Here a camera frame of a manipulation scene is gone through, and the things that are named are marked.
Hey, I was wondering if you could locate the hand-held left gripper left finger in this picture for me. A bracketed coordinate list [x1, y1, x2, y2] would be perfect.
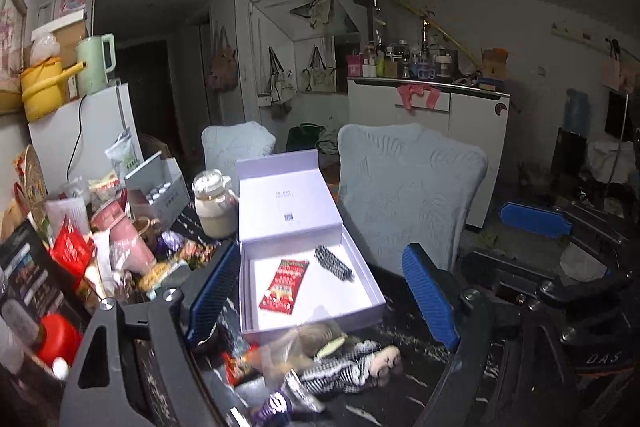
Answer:
[59, 241, 242, 427]

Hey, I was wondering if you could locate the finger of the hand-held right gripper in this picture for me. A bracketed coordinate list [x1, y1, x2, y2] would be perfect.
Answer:
[500, 202, 617, 240]
[460, 249, 547, 294]

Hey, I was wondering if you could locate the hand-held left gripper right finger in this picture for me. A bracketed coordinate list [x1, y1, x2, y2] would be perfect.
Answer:
[402, 243, 581, 427]

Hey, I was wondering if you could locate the red orange snack packet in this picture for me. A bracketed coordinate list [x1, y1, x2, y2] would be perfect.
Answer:
[222, 347, 261, 385]

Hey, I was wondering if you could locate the striped plush toy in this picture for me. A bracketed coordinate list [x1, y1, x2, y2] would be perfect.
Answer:
[297, 341, 403, 395]

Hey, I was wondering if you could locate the lavender gift box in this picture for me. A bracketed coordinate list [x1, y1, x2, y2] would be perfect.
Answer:
[235, 149, 387, 348]

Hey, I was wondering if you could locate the pile of wrapped candies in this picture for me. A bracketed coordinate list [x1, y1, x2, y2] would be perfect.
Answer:
[160, 229, 221, 268]

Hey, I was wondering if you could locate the white ceramic jar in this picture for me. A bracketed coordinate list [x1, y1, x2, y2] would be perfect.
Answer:
[192, 168, 240, 239]

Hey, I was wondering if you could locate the white cabinet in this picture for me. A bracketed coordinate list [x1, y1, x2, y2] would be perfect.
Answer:
[346, 77, 512, 228]

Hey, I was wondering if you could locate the pink cup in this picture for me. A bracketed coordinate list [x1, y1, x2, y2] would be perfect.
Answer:
[90, 199, 156, 278]

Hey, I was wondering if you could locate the blue water jug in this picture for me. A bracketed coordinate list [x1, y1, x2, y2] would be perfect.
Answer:
[562, 88, 591, 135]

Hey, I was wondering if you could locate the large light blue covered chair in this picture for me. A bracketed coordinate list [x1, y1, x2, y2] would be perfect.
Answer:
[337, 123, 488, 275]

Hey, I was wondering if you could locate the grey box with small bottles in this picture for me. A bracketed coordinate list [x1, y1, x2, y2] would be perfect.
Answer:
[125, 152, 191, 233]

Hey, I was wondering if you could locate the purple silver tube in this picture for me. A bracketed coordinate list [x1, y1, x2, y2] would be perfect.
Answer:
[250, 372, 326, 423]

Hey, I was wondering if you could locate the red foil pouch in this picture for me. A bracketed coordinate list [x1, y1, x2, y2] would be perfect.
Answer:
[50, 217, 96, 278]

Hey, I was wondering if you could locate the small light blue covered chair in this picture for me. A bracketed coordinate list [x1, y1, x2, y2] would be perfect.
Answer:
[201, 122, 277, 178]

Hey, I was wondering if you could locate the red plastic bottle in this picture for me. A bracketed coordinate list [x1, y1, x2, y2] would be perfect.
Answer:
[37, 314, 83, 365]

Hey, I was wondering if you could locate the open cardboard box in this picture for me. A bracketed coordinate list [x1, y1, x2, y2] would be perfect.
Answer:
[481, 48, 510, 80]

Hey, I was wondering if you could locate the green white pouch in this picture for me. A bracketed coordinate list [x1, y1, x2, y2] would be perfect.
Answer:
[105, 129, 138, 182]

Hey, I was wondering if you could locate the white ribbed cup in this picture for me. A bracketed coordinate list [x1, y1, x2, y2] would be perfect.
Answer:
[45, 197, 91, 235]

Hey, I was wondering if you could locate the pink cloth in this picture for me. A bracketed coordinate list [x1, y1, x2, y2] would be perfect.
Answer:
[397, 83, 442, 112]

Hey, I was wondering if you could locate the green bag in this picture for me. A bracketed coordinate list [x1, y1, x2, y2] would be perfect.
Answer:
[286, 123, 327, 152]

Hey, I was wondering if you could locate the dark printed carton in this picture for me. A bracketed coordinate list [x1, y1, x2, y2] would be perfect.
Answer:
[0, 219, 91, 333]

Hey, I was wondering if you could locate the row of bottles and jars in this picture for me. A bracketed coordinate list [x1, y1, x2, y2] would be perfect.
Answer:
[362, 19, 461, 80]

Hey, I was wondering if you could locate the white fridge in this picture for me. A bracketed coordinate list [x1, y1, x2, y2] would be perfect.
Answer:
[27, 79, 146, 198]

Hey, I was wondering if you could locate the woven basket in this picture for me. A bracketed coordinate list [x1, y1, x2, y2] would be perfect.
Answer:
[15, 144, 48, 218]

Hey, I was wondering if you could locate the bamboo pole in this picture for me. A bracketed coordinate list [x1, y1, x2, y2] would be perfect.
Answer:
[360, 0, 483, 68]

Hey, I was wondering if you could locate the white tote bag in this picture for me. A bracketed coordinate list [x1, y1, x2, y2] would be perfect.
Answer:
[260, 47, 297, 108]
[300, 44, 337, 94]

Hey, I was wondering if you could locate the brown hanging bag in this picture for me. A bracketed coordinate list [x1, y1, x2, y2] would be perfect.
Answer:
[207, 27, 239, 94]

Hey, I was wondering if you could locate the green electric kettle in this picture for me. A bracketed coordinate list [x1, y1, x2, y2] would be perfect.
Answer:
[75, 34, 117, 96]

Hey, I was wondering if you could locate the yellow pot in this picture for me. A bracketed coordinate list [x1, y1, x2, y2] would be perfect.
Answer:
[20, 57, 90, 122]

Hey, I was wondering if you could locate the cardboard box with white lid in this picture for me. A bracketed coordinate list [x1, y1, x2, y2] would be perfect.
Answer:
[31, 12, 88, 100]

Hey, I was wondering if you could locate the beige hanging bag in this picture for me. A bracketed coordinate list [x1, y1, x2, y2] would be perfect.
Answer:
[290, 0, 333, 30]

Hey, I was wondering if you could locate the framed picture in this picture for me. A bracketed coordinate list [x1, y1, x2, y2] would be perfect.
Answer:
[0, 0, 28, 80]

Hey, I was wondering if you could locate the wall hook rail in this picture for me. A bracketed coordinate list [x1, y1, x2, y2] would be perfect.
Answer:
[551, 23, 593, 42]

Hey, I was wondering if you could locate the black power cord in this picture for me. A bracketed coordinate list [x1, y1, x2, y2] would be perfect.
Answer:
[67, 96, 86, 182]

